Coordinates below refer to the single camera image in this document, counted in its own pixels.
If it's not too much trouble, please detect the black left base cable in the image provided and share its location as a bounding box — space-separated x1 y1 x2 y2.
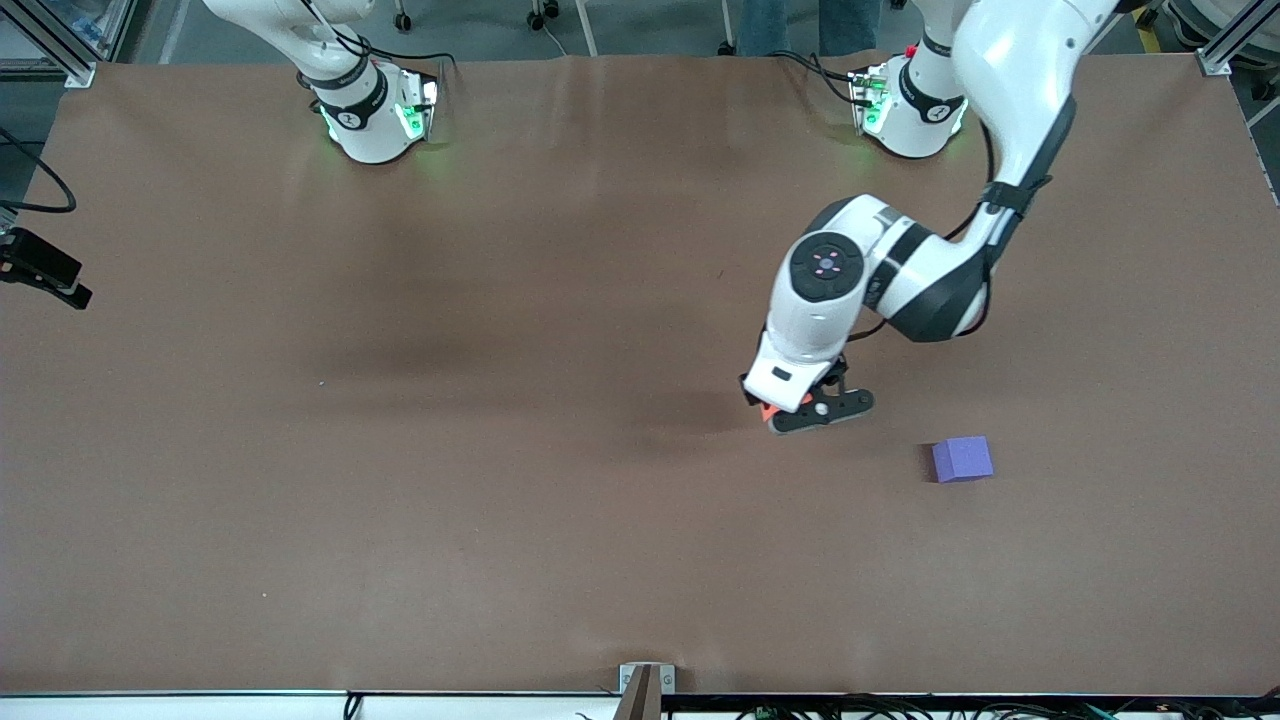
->
764 48 869 107

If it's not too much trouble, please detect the aluminium frame post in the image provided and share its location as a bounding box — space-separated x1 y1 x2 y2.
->
0 0 138 87
1197 0 1280 77

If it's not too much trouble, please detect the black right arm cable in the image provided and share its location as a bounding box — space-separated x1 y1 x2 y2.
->
0 127 78 215

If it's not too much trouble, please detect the brown paper table cover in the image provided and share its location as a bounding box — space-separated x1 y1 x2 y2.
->
0 52 1280 696

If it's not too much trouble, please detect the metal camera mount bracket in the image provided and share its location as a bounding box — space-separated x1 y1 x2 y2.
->
612 662 677 720

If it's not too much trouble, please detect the purple foam block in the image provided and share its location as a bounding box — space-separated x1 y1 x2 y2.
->
931 435 995 484

